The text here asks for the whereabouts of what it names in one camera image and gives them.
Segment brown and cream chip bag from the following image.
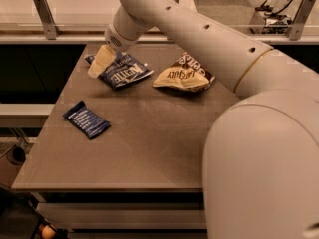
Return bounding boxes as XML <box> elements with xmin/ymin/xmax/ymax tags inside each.
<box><xmin>153</xmin><ymin>53</ymin><xmax>215</xmax><ymax>93</ymax></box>

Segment small dark blue snack bar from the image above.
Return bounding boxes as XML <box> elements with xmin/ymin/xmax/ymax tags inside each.
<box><xmin>63</xmin><ymin>101</ymin><xmax>111</xmax><ymax>139</ymax></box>

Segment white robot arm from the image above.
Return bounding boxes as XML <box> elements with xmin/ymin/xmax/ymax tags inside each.
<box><xmin>105</xmin><ymin>0</ymin><xmax>319</xmax><ymax>239</ymax></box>

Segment glass barrier panel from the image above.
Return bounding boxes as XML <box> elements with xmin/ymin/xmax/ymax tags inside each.
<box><xmin>0</xmin><ymin>0</ymin><xmax>319</xmax><ymax>37</ymax></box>

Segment left metal glass bracket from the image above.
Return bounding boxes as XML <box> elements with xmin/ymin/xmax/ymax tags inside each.
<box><xmin>33</xmin><ymin>0</ymin><xmax>60</xmax><ymax>40</ymax></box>

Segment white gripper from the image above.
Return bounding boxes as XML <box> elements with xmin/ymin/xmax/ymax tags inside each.
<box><xmin>88</xmin><ymin>24</ymin><xmax>136</xmax><ymax>78</ymax></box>

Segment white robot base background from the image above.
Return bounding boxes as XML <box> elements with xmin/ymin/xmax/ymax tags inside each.
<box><xmin>248</xmin><ymin>0</ymin><xmax>296</xmax><ymax>35</ymax></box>

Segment grey table lower shelf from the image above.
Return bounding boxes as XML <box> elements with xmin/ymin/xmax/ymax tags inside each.
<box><xmin>36</xmin><ymin>203</ymin><xmax>206</xmax><ymax>230</ymax></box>

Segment blue Kettle chip bag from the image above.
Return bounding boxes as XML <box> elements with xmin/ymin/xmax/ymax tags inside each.
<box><xmin>84</xmin><ymin>52</ymin><xmax>153</xmax><ymax>89</ymax></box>

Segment orange ball under table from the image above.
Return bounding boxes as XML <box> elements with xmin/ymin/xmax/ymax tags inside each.
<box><xmin>41</xmin><ymin>225</ymin><xmax>56</xmax><ymax>239</ymax></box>

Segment right metal glass bracket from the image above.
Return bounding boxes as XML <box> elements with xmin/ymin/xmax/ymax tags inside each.
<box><xmin>287</xmin><ymin>0</ymin><xmax>316</xmax><ymax>41</ymax></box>

